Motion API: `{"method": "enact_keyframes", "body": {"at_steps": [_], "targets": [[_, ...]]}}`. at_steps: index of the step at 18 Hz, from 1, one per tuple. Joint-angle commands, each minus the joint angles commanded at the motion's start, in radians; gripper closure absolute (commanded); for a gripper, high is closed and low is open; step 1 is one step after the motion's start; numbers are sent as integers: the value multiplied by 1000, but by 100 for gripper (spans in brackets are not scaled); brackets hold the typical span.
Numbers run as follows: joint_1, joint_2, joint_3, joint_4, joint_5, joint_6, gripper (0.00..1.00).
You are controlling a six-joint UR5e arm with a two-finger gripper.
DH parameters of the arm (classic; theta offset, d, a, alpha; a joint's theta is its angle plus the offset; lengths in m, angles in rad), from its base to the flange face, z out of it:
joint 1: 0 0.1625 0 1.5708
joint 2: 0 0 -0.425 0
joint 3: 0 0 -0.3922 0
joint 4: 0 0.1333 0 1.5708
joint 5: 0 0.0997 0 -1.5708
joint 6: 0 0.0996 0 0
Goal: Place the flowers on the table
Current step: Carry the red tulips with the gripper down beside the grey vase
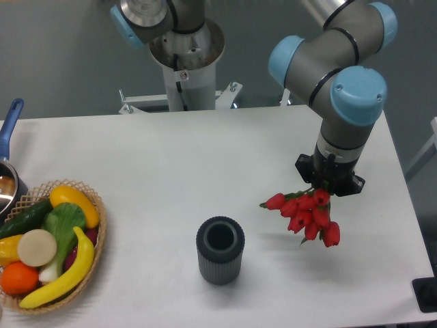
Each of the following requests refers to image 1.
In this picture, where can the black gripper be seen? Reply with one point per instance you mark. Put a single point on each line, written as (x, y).
(325, 173)

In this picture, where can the red tulip bouquet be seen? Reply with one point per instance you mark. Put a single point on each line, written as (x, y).
(308, 211)

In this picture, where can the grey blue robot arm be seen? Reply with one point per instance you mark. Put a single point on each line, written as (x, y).
(326, 73)

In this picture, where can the dark grey ribbed vase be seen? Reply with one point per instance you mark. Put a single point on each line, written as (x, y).
(220, 244)

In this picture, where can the black device at table edge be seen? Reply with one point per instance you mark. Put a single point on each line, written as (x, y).
(425, 293)

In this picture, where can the purple red vegetable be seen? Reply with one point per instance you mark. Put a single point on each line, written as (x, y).
(92, 235)

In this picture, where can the yellow banana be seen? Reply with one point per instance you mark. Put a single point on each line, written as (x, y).
(69, 279)

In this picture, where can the green bok choy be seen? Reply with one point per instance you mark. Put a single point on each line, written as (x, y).
(60, 223)

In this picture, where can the woven wicker basket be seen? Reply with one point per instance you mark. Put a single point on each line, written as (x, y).
(36, 195)

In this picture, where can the beige round disc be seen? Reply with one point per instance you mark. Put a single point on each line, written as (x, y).
(37, 248)

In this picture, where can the green cucumber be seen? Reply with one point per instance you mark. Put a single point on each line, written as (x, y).
(29, 219)

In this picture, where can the orange fruit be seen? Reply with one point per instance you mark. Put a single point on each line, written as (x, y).
(18, 278)

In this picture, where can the yellow pepper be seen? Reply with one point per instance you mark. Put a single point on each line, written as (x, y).
(9, 250)

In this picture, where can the white frame at right edge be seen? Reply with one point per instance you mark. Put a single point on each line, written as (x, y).
(423, 156)

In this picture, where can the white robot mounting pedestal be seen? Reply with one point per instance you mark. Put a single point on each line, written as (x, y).
(188, 62)

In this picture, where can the blue handled saucepan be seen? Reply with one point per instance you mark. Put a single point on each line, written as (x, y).
(12, 187)

